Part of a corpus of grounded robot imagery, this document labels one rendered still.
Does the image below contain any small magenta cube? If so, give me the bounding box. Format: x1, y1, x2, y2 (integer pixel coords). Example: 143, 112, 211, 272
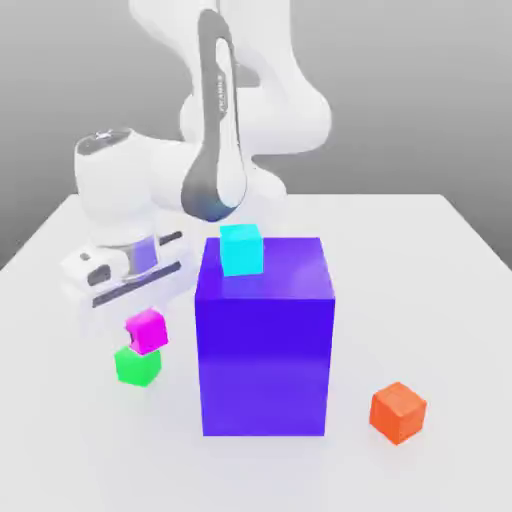
124, 307, 170, 357

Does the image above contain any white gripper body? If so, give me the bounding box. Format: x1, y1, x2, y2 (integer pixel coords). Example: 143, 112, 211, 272
70, 257, 194, 324

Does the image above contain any small green cube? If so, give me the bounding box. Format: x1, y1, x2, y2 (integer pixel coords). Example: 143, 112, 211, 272
114, 345, 163, 388

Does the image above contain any large blue box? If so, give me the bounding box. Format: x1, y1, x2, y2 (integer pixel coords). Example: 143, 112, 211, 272
194, 236, 336, 438

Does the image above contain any small cyan cube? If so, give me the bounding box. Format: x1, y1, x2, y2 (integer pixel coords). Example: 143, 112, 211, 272
219, 223, 265, 278

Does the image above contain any small orange cube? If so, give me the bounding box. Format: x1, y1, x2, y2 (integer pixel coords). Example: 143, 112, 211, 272
368, 380, 428, 446

